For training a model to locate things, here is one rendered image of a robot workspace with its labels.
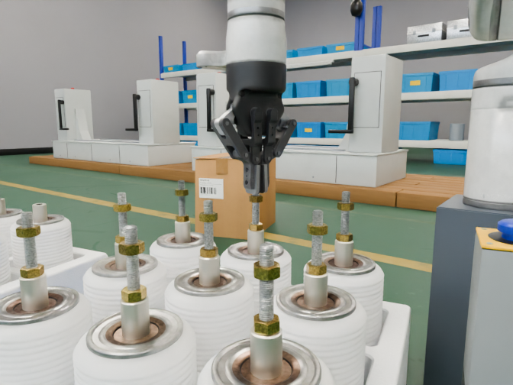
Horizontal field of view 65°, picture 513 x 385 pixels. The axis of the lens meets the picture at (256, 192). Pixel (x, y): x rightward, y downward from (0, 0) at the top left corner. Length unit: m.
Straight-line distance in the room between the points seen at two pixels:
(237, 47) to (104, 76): 7.14
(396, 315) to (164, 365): 0.33
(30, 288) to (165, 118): 3.24
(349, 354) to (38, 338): 0.26
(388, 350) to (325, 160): 1.99
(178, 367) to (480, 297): 0.27
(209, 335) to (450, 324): 0.40
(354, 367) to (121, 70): 7.57
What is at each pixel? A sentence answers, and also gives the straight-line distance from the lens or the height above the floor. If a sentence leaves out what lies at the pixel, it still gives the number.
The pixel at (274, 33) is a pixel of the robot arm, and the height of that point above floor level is 0.52.
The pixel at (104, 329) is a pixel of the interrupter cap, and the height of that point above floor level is 0.25.
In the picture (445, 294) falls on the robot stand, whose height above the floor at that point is 0.17.
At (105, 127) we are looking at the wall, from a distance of 7.54.
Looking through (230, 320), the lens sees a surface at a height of 0.23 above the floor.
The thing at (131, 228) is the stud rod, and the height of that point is 0.34.
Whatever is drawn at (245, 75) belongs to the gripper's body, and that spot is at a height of 0.48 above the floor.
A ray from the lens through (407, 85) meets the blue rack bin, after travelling 5.03.
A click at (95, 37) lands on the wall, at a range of 7.62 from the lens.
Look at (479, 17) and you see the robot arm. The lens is 0.66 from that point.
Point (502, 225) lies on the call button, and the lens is 0.43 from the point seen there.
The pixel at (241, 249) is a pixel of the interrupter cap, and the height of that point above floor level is 0.25.
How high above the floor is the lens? 0.42
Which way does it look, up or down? 9 degrees down
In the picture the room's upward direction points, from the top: straight up
